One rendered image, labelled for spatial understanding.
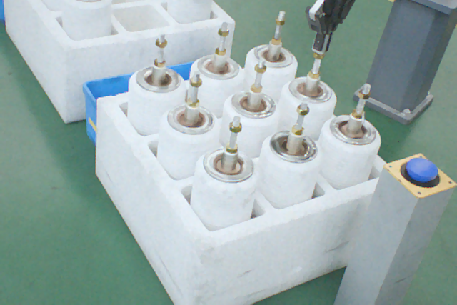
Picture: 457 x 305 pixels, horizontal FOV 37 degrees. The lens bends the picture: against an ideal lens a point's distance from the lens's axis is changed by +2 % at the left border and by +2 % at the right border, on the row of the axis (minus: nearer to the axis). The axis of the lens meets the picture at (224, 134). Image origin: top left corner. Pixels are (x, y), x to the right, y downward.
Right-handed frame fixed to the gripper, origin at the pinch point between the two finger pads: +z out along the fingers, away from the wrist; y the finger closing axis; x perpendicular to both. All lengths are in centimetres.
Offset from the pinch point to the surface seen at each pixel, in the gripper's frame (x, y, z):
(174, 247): 0.2, 33.8, 23.7
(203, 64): -17.2, 8.6, 9.5
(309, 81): 0.0, 1.1, 7.5
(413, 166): 24.7, 15.6, 2.2
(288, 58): -8.4, -5.2, 9.7
